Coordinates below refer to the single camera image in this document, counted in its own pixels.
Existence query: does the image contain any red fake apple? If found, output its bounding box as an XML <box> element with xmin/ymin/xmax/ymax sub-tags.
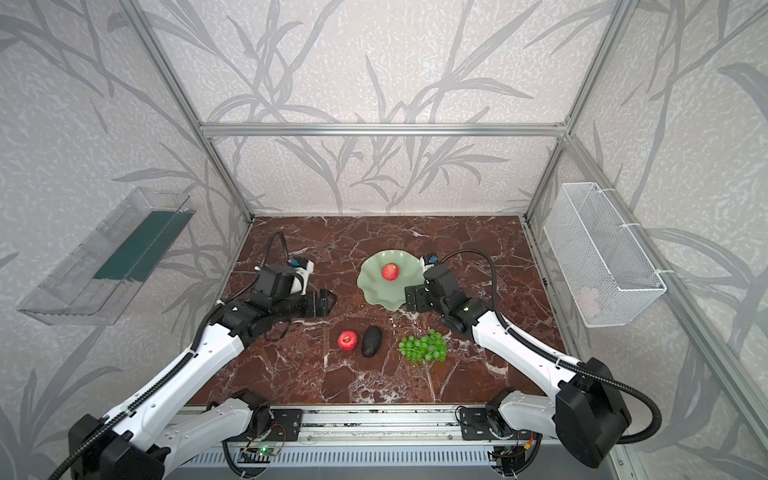
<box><xmin>337</xmin><ymin>330</ymin><xmax>358</xmax><ymax>351</ymax></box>
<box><xmin>381</xmin><ymin>263</ymin><xmax>400</xmax><ymax>281</ymax></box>

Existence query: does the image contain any green fake grape bunch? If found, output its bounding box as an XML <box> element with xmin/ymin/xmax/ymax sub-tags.
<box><xmin>397</xmin><ymin>330</ymin><xmax>447</xmax><ymax>364</ymax></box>

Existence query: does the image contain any dark fake avocado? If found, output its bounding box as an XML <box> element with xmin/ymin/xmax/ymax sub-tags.
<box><xmin>361</xmin><ymin>326</ymin><xmax>383</xmax><ymax>358</ymax></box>

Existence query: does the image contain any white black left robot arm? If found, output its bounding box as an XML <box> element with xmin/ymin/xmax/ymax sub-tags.
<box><xmin>51</xmin><ymin>260</ymin><xmax>337</xmax><ymax>479</ymax></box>

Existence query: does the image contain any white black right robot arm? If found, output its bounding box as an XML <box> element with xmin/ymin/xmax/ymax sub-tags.
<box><xmin>404</xmin><ymin>265</ymin><xmax>631</xmax><ymax>468</ymax></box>

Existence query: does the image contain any pale green wavy fruit bowl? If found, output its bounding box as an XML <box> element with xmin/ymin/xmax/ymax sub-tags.
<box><xmin>357</xmin><ymin>250</ymin><xmax>425</xmax><ymax>311</ymax></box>

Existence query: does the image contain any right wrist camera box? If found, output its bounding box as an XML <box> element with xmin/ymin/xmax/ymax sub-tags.
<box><xmin>421</xmin><ymin>253</ymin><xmax>439</xmax><ymax>271</ymax></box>

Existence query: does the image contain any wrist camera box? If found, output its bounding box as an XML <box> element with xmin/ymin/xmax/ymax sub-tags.
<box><xmin>288</xmin><ymin>256</ymin><xmax>315</xmax><ymax>295</ymax></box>
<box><xmin>421</xmin><ymin>253</ymin><xmax>439</xmax><ymax>271</ymax></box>

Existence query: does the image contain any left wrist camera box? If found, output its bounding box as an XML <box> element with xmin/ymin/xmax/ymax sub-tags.
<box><xmin>288</xmin><ymin>256</ymin><xmax>315</xmax><ymax>295</ymax></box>

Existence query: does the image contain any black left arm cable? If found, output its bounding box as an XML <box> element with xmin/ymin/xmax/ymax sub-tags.
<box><xmin>47</xmin><ymin>230</ymin><xmax>292</xmax><ymax>480</ymax></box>

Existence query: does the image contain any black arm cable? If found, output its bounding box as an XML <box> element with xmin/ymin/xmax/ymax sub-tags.
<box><xmin>47</xmin><ymin>230</ymin><xmax>292</xmax><ymax>480</ymax></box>
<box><xmin>440</xmin><ymin>248</ymin><xmax>663</xmax><ymax>445</ymax></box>

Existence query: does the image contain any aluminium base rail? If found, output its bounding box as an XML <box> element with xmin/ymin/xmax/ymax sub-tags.
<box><xmin>185</xmin><ymin>404</ymin><xmax>549</xmax><ymax>470</ymax></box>

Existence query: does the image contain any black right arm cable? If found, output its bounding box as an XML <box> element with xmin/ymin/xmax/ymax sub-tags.
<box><xmin>440</xmin><ymin>248</ymin><xmax>663</xmax><ymax>445</ymax></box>

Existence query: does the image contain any horizontal aluminium frame bar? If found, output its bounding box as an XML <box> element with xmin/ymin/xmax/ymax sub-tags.
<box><xmin>200</xmin><ymin>123</ymin><xmax>566</xmax><ymax>137</ymax></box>

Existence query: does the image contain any white wire mesh basket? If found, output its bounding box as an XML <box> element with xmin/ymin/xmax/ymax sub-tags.
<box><xmin>544</xmin><ymin>182</ymin><xmax>667</xmax><ymax>328</ymax></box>

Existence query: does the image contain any clear plastic wall tray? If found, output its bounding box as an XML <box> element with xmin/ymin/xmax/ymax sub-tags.
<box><xmin>18</xmin><ymin>187</ymin><xmax>196</xmax><ymax>326</ymax></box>

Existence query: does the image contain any aluminium corner frame post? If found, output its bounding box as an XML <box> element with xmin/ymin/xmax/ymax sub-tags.
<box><xmin>118</xmin><ymin>0</ymin><xmax>254</xmax><ymax>223</ymax></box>

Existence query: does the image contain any right aluminium corner post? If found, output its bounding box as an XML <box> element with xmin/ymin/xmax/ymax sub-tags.
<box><xmin>524</xmin><ymin>0</ymin><xmax>638</xmax><ymax>224</ymax></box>

